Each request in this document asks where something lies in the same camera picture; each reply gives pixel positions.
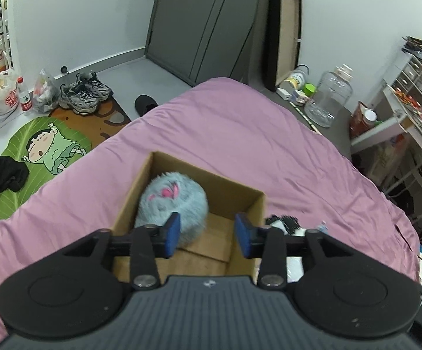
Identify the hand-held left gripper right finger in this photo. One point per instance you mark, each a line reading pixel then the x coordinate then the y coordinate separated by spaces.
pixel 242 237

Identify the white jar yellow label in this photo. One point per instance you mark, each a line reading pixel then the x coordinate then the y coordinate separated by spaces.
pixel 294 79

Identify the red label water bottle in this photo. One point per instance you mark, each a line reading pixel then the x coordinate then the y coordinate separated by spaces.
pixel 24 96

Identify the black and white plush toy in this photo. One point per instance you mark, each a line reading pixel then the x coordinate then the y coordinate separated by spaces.
pixel 285 223

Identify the white shelf unit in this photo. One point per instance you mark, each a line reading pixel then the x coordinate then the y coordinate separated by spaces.
pixel 7 32

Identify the red snack bag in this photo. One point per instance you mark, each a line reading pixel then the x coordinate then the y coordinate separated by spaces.
pixel 357 120

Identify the white lid jar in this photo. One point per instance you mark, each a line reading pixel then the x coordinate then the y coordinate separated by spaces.
pixel 370 117

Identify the large clear water jug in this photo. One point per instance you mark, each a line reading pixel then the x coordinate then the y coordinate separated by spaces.
pixel 327 98

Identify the grey sneaker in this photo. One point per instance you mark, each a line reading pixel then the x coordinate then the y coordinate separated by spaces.
pixel 96 85
pixel 78 100

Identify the white crumpled cloth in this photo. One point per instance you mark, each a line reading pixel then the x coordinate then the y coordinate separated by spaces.
pixel 294 268

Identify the grey drawer organizer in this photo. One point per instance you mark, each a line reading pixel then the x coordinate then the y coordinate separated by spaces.
pixel 411 73

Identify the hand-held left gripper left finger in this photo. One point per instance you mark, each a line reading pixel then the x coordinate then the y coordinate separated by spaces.
pixel 172 236

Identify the white power adapter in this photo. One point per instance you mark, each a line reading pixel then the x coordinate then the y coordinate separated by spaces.
pixel 284 93

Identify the grey fluffy plush toy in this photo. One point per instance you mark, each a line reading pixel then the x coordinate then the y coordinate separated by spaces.
pixel 174 197

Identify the brown cardboard box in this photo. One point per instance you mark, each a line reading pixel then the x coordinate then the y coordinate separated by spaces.
pixel 211 186

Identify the light wooden stick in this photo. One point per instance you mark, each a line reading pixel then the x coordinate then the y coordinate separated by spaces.
pixel 305 116

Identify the grey wardrobe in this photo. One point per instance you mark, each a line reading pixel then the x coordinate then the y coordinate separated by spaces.
pixel 196 25

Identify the clear plastic trash bag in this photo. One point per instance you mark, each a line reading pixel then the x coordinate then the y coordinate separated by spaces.
pixel 45 93

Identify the green cup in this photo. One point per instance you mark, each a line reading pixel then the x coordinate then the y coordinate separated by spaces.
pixel 309 89

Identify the white desk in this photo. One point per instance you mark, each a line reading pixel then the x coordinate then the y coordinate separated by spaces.
pixel 389 125

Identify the black framed brown board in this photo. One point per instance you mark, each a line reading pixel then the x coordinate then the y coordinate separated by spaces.
pixel 287 25

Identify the grey bedside board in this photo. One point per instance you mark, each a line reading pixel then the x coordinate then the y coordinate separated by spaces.
pixel 336 138

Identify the beige paper bag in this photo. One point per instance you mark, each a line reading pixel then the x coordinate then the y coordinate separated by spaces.
pixel 389 160

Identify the black slipper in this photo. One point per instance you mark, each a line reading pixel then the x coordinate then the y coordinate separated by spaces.
pixel 145 105

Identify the pink bed sheet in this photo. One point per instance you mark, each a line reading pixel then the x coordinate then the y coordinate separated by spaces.
pixel 233 127

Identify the small blue white item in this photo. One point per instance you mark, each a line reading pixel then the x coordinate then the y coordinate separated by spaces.
pixel 323 226

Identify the green cartoon floor mat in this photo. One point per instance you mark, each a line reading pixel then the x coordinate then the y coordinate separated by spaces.
pixel 50 146

